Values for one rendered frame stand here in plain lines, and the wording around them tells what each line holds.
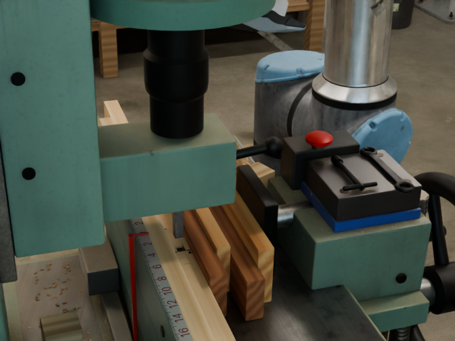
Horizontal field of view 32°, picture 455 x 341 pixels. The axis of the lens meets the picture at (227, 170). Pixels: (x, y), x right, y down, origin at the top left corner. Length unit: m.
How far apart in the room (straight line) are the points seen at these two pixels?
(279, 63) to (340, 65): 0.20
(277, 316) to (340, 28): 0.66
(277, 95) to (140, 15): 0.90
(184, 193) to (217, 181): 0.03
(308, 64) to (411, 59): 2.59
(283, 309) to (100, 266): 0.25
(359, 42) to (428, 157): 1.82
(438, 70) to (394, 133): 2.60
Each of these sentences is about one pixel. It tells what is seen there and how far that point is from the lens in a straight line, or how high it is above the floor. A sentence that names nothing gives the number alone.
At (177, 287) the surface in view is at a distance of 0.75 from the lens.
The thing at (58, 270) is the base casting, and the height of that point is 0.80.
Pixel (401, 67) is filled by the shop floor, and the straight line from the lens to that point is 3.98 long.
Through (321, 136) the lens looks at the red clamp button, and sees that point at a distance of 0.87.
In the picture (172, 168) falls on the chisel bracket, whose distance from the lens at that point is 0.74.
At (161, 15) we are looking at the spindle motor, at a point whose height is 1.21.
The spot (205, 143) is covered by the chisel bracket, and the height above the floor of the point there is 1.07.
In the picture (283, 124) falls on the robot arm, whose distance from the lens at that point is 1.50.
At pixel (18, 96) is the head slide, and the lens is 0.65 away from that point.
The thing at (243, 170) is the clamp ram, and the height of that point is 1.00.
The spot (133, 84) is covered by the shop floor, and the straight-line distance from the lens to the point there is 3.65.
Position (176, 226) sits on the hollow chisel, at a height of 0.97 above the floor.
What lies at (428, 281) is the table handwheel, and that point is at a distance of 1.00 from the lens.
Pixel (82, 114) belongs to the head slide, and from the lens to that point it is 0.66.
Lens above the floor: 1.41
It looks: 29 degrees down
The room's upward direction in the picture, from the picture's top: 1 degrees clockwise
